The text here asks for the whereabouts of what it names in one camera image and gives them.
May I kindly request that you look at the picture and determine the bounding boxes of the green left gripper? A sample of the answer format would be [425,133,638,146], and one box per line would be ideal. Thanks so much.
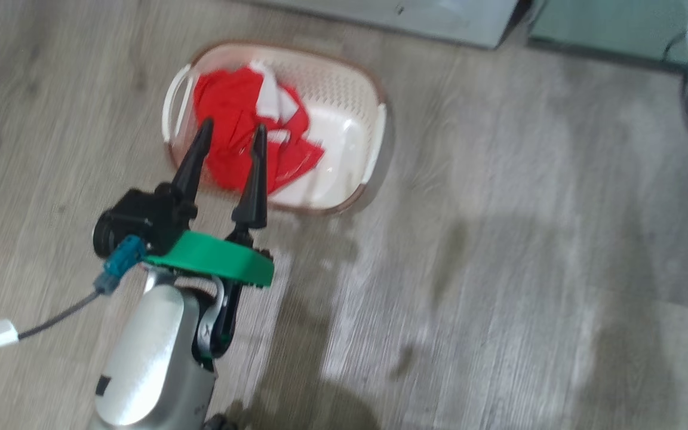
[144,118,275,288]

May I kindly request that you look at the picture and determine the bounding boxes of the pale green cabinet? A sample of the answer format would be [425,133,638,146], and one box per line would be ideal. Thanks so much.
[528,0,688,67]

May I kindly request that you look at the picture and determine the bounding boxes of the cream perforated laundry basket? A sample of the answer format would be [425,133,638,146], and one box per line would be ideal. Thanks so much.
[162,41,389,216]

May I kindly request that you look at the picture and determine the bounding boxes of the red garment with white trim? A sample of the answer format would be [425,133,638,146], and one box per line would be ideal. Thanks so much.
[193,60,325,195]

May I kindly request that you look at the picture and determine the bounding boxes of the white front-load washing machine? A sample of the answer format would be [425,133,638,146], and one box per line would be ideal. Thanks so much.
[248,0,524,50]

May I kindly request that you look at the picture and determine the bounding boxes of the left cable with blue connector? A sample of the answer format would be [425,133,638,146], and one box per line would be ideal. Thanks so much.
[0,235,148,359]

